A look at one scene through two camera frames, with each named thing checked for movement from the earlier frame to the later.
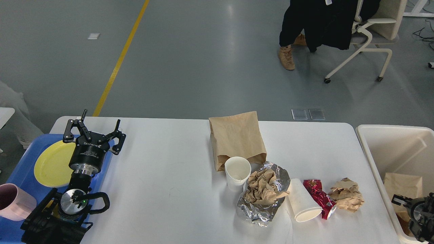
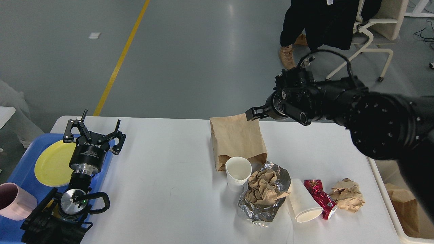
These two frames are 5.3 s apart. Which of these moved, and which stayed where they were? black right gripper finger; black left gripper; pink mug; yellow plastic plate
Moved: black right gripper finger
Stayed: pink mug; black left gripper; yellow plastic plate
